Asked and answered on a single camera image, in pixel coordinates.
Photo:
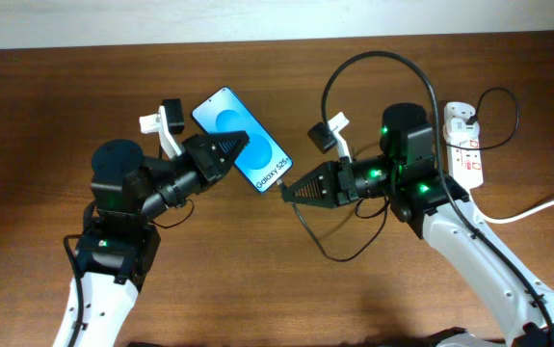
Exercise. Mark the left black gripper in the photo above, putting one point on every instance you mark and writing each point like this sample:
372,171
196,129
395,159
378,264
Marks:
199,151

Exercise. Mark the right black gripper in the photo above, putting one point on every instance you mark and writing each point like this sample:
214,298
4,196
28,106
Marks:
342,182

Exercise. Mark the blue screen Galaxy smartphone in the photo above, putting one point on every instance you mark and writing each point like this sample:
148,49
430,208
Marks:
262,161

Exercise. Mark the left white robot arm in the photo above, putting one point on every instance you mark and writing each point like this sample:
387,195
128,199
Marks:
119,239

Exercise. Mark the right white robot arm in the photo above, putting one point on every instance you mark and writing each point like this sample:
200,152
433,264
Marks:
440,212

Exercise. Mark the white power strip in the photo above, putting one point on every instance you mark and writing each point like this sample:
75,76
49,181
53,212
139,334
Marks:
464,161

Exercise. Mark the white USB wall charger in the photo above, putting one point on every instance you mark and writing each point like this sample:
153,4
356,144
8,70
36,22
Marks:
457,131

